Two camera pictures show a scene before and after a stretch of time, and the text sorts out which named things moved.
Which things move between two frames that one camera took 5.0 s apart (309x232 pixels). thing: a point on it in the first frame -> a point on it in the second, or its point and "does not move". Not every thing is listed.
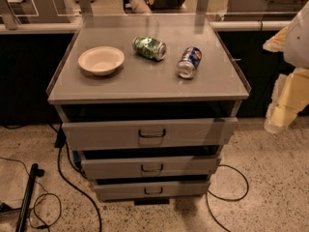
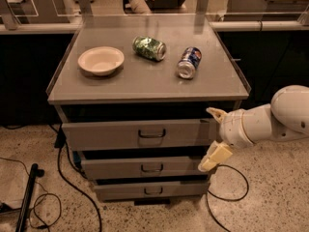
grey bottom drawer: x=184 y=190 does not move
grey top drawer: x=193 y=132 does not move
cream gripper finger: x=277 y=43 -> x=219 y=114
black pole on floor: x=35 y=172 does not move
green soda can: x=149 y=47 does not move
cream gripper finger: x=290 y=98 -> x=215 y=155
